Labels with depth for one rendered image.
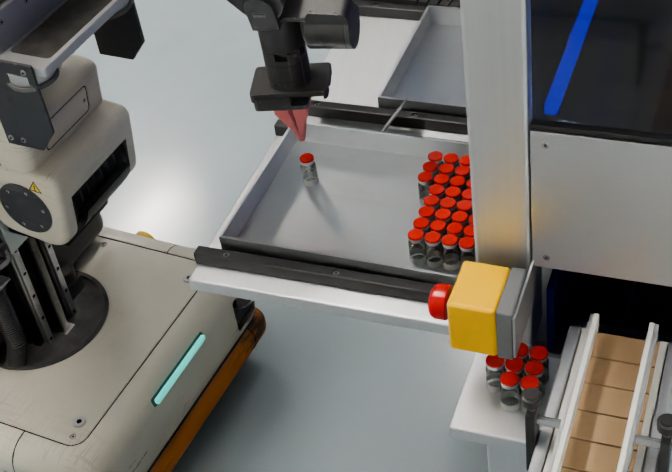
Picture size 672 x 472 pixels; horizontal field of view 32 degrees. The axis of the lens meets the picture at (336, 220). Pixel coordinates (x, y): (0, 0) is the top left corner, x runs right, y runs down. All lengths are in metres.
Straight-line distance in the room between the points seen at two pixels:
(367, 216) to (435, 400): 0.97
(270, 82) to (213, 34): 2.22
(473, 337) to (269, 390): 1.34
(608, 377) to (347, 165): 0.55
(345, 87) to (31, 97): 0.48
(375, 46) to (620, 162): 0.81
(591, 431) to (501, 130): 0.33
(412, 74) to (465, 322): 0.67
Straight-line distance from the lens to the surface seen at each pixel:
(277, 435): 2.50
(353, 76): 1.87
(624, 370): 1.33
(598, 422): 1.28
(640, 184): 1.21
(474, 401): 1.37
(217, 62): 3.61
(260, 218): 1.63
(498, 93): 1.18
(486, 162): 1.23
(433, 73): 1.86
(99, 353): 2.37
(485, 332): 1.28
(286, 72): 1.51
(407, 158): 1.69
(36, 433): 2.28
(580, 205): 1.25
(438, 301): 1.29
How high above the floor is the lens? 1.93
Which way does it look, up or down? 41 degrees down
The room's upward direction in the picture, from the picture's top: 9 degrees counter-clockwise
